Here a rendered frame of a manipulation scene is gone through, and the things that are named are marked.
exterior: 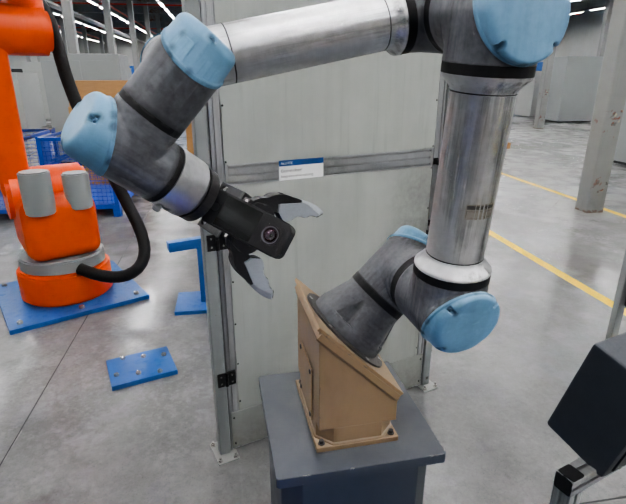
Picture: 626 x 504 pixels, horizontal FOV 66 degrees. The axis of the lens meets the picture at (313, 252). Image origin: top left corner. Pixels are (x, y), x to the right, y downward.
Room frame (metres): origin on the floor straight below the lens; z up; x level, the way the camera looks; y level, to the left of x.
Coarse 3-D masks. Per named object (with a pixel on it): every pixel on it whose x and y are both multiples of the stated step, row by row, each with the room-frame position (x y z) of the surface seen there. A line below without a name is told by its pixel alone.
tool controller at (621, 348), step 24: (624, 336) 0.66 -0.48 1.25; (600, 360) 0.62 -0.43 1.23; (624, 360) 0.61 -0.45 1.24; (576, 384) 0.65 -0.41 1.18; (600, 384) 0.61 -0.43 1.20; (624, 384) 0.59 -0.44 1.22; (576, 408) 0.64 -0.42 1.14; (600, 408) 0.61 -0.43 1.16; (624, 408) 0.58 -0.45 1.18; (576, 432) 0.63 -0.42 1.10; (600, 432) 0.60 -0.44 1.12; (624, 432) 0.57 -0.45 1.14; (600, 456) 0.59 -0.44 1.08; (624, 456) 0.58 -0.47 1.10
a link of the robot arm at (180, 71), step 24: (192, 24) 0.53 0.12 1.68; (168, 48) 0.52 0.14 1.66; (192, 48) 0.52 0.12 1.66; (216, 48) 0.53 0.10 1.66; (144, 72) 0.52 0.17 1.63; (168, 72) 0.51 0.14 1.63; (192, 72) 0.52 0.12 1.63; (216, 72) 0.53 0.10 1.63; (144, 96) 0.51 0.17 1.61; (168, 96) 0.51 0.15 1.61; (192, 96) 0.53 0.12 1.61; (168, 120) 0.52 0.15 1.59; (192, 120) 0.55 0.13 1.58
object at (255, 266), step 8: (256, 256) 0.64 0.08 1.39; (248, 264) 0.62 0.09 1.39; (256, 264) 0.63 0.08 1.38; (248, 272) 0.62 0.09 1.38; (256, 272) 0.63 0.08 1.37; (256, 280) 0.63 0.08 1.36; (264, 280) 0.64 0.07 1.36; (256, 288) 0.63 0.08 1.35; (264, 288) 0.64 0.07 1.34; (264, 296) 0.65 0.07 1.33; (272, 296) 0.66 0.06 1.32
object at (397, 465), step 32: (288, 384) 0.90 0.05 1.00; (288, 416) 0.79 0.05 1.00; (416, 416) 0.79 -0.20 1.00; (288, 448) 0.70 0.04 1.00; (352, 448) 0.70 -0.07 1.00; (384, 448) 0.70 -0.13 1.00; (416, 448) 0.70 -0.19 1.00; (288, 480) 0.63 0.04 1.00; (320, 480) 0.64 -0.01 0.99; (352, 480) 0.67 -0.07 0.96; (384, 480) 0.68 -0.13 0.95; (416, 480) 0.69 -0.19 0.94
